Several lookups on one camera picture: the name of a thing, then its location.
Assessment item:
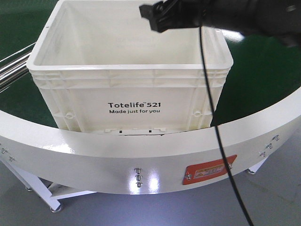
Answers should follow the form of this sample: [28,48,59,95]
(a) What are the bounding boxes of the white plastic Totelife crate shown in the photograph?
[27,0,233,134]

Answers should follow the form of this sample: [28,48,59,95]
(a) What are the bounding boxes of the white curved conveyor frame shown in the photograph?
[0,90,301,194]

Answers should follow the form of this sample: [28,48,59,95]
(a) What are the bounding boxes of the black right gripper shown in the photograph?
[139,0,212,33]

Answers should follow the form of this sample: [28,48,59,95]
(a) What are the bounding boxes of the white conveyor support leg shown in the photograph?
[0,157,94,213]

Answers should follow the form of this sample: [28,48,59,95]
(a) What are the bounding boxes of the steel conveyor rollers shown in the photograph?
[0,42,36,92]

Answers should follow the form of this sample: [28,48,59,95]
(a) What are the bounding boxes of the black hanging cable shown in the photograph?
[198,24,254,226]

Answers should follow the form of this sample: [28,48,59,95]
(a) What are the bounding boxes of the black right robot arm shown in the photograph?
[139,0,301,47]

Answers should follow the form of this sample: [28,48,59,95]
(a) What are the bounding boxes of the orange warning label plate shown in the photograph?
[182,154,237,186]

